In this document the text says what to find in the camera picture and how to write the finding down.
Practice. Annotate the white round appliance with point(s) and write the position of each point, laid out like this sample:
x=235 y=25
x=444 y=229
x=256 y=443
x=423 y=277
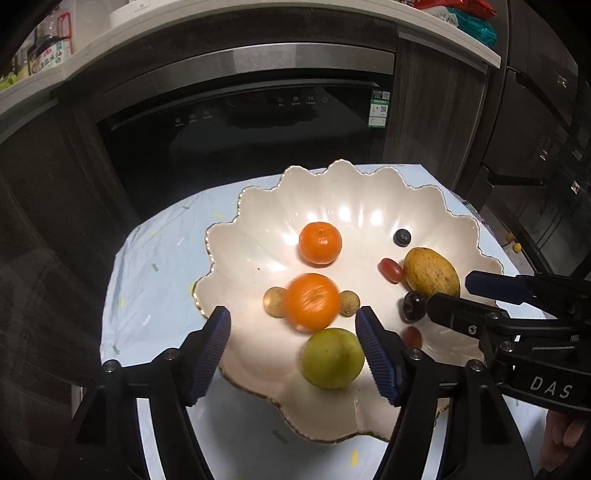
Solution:
x=134 y=11

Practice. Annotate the person's right hand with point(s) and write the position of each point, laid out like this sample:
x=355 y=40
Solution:
x=563 y=431

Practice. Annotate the teal plastic bag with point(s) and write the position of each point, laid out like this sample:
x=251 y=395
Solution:
x=473 y=27

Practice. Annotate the blueberry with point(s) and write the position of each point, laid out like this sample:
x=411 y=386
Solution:
x=402 y=237

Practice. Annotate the dark refrigerator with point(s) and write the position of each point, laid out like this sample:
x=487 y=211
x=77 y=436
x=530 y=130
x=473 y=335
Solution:
x=540 y=115

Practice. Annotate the red plastic bag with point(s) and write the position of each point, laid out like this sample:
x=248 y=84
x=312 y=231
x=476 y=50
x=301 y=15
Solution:
x=455 y=7

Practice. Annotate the dark purple plum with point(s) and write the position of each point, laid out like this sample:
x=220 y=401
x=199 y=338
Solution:
x=412 y=307

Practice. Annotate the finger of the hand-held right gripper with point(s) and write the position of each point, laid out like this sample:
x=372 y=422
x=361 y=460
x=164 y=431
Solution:
x=457 y=314
x=494 y=287

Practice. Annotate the orange tangerine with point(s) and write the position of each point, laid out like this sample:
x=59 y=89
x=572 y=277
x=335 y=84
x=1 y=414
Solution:
x=320 y=243
x=312 y=302

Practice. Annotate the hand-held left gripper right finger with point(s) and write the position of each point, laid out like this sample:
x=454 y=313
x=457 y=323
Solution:
x=376 y=360

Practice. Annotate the large soy sauce jug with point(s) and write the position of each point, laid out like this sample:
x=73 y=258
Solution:
x=51 y=53

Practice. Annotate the yellow mango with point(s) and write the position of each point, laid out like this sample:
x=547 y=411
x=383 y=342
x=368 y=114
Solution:
x=431 y=272

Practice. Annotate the white kitchen countertop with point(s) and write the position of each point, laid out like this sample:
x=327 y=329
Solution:
x=277 y=23

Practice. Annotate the black built-in dishwasher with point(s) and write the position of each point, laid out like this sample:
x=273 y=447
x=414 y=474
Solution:
x=231 y=138

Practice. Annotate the white scalloped bowl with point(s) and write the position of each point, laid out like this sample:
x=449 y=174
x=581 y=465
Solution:
x=369 y=217

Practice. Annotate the small green apple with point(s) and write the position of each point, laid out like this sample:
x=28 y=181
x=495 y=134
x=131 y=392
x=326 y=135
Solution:
x=332 y=357

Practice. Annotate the red cherry tomato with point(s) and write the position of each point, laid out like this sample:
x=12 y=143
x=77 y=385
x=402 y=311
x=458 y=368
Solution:
x=412 y=337
x=391 y=270

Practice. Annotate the light blue speckled tablecloth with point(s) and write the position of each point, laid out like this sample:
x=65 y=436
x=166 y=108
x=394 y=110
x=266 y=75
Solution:
x=152 y=258

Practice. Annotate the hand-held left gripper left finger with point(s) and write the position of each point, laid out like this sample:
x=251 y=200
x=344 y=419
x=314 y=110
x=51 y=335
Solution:
x=207 y=360

